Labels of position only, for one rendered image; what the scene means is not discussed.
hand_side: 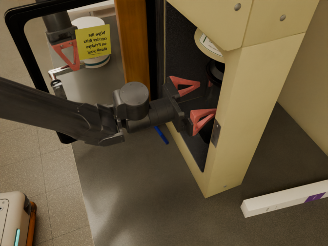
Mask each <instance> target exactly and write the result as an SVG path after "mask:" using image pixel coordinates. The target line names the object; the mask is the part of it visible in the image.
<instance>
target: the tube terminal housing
mask: <svg viewBox="0 0 328 246"><path fill-rule="evenodd" d="M318 2H319V0H252V4H251V8H250V12H249V16H248V20H247V24H246V29H245V33H244V38H243V42H242V46H241V47H240V48H237V49H233V50H229V51H226V50H225V51H224V50H223V49H222V48H221V47H220V46H218V45H217V44H216V43H215V42H214V41H213V40H212V39H210V38H209V37H208V36H207V35H206V34H205V33H204V34H205V35H206V36H207V38H208V39H209V40H210V41H211V42H212V43H213V44H214V45H215V47H216V48H217V49H218V50H219V51H220V52H221V54H222V56H223V58H224V60H225V72H224V77H223V82H222V87H221V91H220V96H219V101H218V106H217V110H216V115H215V119H216V120H217V121H218V123H219V124H220V126H221V130H220V135H219V138H218V142H217V146H216V148H215V147H214V145H213V143H212V142H211V141H210V144H209V149H208V153H207V158H206V163H205V169H204V172H201V171H200V170H199V168H198V166H197V164H196V162H195V161H194V159H193V157H192V155H191V153H190V152H189V150H188V148H187V146H186V144H185V143H184V141H183V139H182V137H181V135H180V134H179V133H178V132H177V130H176V128H175V127H174V125H173V123H172V121H171V122H168V123H165V124H166V126H167V127H168V129H169V131H170V133H171V135H172V137H173V139H174V141H175V143H176V144H177V146H178V148H179V150H180V152H181V154H182V156H183V158H184V160H185V161H186V163H187V165H188V167H189V169H190V171H191V173H192V175H193V177H194V178H195V180H196V182H197V184H198V186H199V188H200V190H201V192H202V194H203V195H204V197H205V198H208V197H210V196H213V195H215V194H218V193H220V192H223V191H226V190H228V189H231V188H233V187H236V186H239V185H241V183H242V181H243V178H244V176H245V174H246V171H247V169H248V167H249V164H250V162H251V160H252V157H253V155H254V152H255V150H256V148H257V145H258V143H259V141H260V138H261V136H262V134H263V131H264V129H265V127H266V124H267V122H268V120H269V117H270V115H271V113H272V111H273V108H274V106H275V104H276V101H277V99H278V97H279V94H280V92H281V90H282V87H283V85H284V83H285V80H286V78H287V75H288V73H289V71H290V68H291V66H292V64H293V61H294V59H295V57H296V54H297V52H298V50H299V47H300V45H301V43H302V40H303V38H304V35H305V33H306V30H307V28H308V26H309V23H310V21H311V19H312V16H313V14H314V12H315V9H316V7H317V5H318Z"/></svg>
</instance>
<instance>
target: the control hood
mask: <svg viewBox="0 0 328 246"><path fill-rule="evenodd" d="M167 1H168V2H169V3H170V4H171V5H172V6H173V7H175V8H176V9H177V10H178V11H179V12H180V13H182V14H183V15H184V16H185V17H186V18H187V19H188V20H190V21H191V22H192V23H193V24H194V25H195V26H197V27H198V28H199V29H200V30H201V31H202V32H204V33H205V34H206V35H207V36H208V37H209V38H210V39H212V40H213V41H214V42H215V43H216V44H217V45H218V46H220V47H221V48H222V49H223V50H224V51H225V50H226V51H229V50H233V49H237V48H240V47H241V46H242V42H243V38H244V33H245V29H246V24H247V20H248V16H249V12H250V8H251V4H252V0H167Z"/></svg>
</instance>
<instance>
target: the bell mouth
mask: <svg viewBox="0 0 328 246"><path fill-rule="evenodd" d="M194 40H195V43H196V45H197V46H198V48H199V49H200V50H201V51H202V52H203V53H204V54H206V55H207V56H209V57H210V58H212V59H214V60H216V61H219V62H222V63H225V60H224V58H223V56H222V54H221V52H220V51H219V50H218V49H217V48H216V47H215V45H214V44H213V43H212V42H211V41H210V40H209V39H208V38H207V36H206V35H205V34H204V33H203V32H202V31H201V30H200V29H199V28H197V29H196V31H195V35H194Z"/></svg>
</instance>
